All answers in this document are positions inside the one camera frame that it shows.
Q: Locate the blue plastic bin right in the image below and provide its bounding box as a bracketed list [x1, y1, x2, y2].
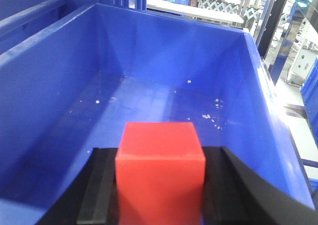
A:
[0, 4, 316, 225]

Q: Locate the blue plastic bin left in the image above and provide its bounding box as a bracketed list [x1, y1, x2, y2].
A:
[0, 0, 129, 53]

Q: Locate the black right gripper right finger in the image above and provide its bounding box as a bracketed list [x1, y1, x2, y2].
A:
[202, 147, 318, 225]

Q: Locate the red cube block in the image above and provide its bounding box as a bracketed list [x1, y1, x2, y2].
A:
[115, 122, 206, 225]

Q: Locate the blue plastic bin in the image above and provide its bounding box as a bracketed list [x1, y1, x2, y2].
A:
[0, 0, 129, 53]
[0, 4, 316, 225]

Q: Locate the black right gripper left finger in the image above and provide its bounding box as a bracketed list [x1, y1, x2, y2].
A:
[37, 148, 119, 225]

